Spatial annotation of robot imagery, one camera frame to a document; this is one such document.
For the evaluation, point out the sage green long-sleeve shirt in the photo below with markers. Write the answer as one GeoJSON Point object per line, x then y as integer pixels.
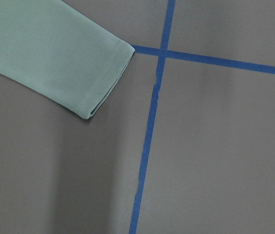
{"type": "Point", "coordinates": [53, 49]}

